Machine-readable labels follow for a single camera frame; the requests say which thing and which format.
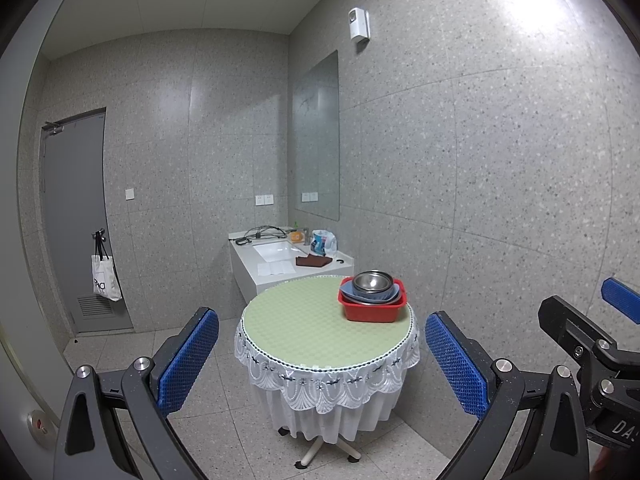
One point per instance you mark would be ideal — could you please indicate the steel bowl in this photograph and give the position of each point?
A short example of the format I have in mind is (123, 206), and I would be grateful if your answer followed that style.
(373, 281)

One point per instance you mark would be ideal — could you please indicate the double wall socket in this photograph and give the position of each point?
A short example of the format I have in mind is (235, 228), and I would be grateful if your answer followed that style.
(264, 200)

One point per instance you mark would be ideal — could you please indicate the blue white plastic bag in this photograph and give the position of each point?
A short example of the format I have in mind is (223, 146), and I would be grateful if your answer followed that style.
(323, 243)

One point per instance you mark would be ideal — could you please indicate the green checkered tablecloth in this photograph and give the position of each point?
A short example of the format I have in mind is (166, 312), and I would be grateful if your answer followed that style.
(316, 373)

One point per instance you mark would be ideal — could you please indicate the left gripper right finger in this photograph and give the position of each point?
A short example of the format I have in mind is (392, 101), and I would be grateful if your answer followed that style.
(553, 443)

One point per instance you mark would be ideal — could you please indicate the blue square plate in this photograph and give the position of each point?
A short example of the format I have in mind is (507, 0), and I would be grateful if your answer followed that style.
(349, 290)

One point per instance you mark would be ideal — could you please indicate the grey door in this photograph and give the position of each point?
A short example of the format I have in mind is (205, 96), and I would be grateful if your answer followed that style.
(72, 192)

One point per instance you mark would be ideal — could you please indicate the wall mirror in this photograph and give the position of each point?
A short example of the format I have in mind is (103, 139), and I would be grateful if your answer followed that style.
(315, 138)

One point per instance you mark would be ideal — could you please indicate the white wall dispenser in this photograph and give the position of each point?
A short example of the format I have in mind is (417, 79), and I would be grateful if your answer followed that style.
(359, 25)

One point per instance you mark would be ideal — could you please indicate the orange soap bottle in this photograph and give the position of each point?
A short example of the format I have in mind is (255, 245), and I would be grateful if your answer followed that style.
(296, 235)

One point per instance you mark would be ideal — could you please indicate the red plastic basin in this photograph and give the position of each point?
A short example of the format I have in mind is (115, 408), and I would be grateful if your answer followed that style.
(372, 312)

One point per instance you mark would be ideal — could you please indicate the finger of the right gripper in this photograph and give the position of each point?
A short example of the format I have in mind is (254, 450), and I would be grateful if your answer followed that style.
(624, 299)
(594, 351)

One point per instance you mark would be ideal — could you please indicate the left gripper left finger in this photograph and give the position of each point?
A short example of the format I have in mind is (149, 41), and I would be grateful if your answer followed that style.
(91, 444)

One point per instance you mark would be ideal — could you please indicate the person right hand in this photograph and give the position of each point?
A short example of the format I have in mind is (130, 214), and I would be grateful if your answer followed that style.
(610, 465)

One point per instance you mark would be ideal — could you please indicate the mirror side wall socket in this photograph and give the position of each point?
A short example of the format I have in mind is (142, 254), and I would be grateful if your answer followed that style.
(309, 197)

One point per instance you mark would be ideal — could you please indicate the white tote bag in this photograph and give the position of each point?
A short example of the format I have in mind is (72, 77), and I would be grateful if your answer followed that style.
(104, 276)

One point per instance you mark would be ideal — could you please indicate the brown cloth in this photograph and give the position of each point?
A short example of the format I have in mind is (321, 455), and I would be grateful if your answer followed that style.
(313, 261)

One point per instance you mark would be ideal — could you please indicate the white paper sheets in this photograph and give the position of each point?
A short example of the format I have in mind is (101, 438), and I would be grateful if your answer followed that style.
(283, 267)

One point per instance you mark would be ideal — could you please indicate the white sink counter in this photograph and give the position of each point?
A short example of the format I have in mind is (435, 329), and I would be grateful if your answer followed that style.
(246, 252)

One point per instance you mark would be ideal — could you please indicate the round table base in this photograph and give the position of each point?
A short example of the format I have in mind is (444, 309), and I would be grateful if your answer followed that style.
(311, 449)

